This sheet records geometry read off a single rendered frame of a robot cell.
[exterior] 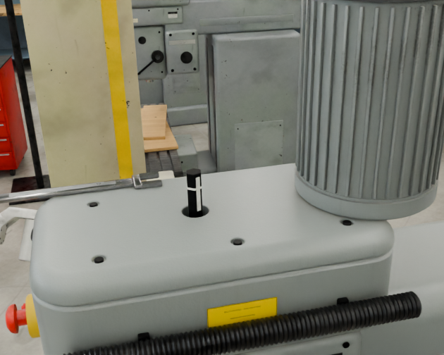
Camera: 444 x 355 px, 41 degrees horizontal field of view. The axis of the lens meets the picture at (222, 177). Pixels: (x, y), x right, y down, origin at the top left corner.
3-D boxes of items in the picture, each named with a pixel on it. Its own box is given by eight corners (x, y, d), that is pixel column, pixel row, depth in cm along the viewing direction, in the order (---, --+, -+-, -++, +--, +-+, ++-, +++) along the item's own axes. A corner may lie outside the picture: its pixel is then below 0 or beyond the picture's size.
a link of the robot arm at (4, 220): (51, 250, 143) (-6, 244, 141) (56, 213, 144) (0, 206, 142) (46, 250, 136) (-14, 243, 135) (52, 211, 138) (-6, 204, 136)
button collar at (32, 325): (32, 347, 80) (24, 312, 77) (33, 320, 85) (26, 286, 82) (46, 344, 80) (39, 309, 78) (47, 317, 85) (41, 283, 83)
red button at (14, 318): (8, 341, 80) (2, 317, 78) (10, 322, 83) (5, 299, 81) (33, 337, 80) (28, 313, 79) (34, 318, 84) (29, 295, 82)
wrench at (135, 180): (-10, 208, 82) (-11, 203, 82) (-7, 196, 86) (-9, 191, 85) (162, 186, 87) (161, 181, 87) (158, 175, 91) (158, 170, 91)
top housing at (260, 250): (44, 400, 71) (22, 292, 64) (49, 278, 94) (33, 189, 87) (396, 332, 81) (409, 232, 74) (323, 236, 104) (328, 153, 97)
